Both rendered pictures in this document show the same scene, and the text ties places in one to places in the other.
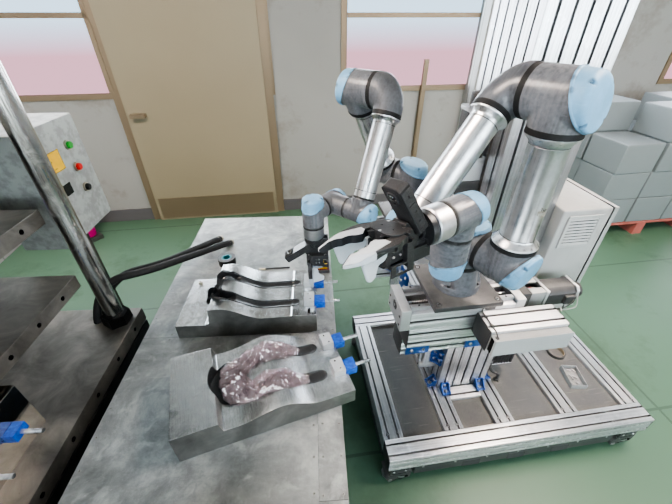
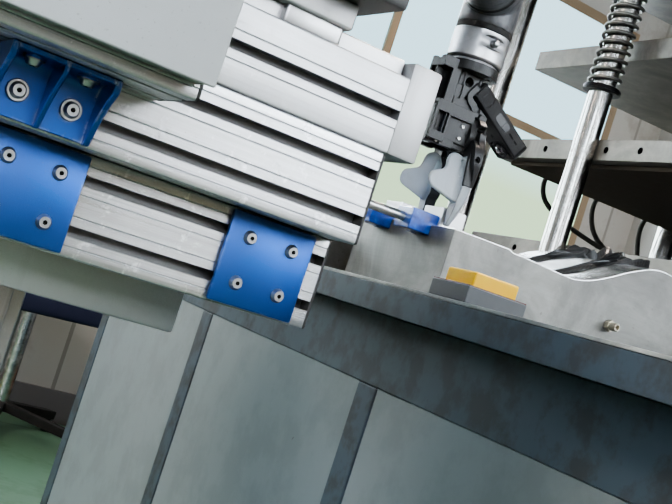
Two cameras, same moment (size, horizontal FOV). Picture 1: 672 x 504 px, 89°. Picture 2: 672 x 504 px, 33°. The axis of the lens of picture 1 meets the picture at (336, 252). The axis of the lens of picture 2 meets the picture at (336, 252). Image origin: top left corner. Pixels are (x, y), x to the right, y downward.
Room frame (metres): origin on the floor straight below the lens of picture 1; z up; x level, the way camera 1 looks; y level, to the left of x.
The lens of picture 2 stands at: (2.35, -0.56, 0.76)
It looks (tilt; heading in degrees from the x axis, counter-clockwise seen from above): 2 degrees up; 158
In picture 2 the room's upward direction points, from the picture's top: 18 degrees clockwise
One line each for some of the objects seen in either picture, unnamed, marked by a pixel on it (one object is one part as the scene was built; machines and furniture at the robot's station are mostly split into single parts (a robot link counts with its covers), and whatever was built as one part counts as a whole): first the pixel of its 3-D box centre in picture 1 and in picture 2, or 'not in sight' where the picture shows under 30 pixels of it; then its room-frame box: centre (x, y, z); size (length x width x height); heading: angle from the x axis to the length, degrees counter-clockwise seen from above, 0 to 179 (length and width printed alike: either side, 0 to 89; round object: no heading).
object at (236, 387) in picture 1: (262, 368); not in sight; (0.63, 0.22, 0.90); 0.26 x 0.18 x 0.08; 110
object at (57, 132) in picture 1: (105, 292); not in sight; (1.15, 1.04, 0.73); 0.30 x 0.22 x 1.47; 3
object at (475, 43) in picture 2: (313, 231); (478, 52); (1.04, 0.08, 1.13); 0.08 x 0.08 x 0.05
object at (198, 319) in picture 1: (251, 297); (545, 289); (0.98, 0.33, 0.87); 0.50 x 0.26 x 0.14; 93
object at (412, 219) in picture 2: (321, 282); (409, 218); (1.04, 0.06, 0.89); 0.13 x 0.05 x 0.05; 94
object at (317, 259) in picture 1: (316, 250); (454, 108); (1.04, 0.07, 1.05); 0.09 x 0.08 x 0.12; 93
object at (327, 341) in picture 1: (339, 340); not in sight; (0.78, -0.01, 0.85); 0.13 x 0.05 x 0.05; 110
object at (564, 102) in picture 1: (530, 192); not in sight; (0.75, -0.47, 1.41); 0.15 x 0.12 x 0.55; 34
